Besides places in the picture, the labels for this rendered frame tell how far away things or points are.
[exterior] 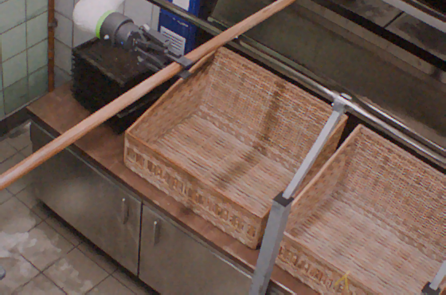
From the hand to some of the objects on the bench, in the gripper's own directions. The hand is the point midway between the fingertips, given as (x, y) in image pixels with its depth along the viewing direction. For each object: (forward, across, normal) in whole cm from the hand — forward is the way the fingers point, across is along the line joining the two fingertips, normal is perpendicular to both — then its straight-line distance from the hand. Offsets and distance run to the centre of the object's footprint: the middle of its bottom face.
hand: (178, 64), depth 200 cm
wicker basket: (0, +61, -34) cm, 70 cm away
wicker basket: (+59, +61, -34) cm, 92 cm away
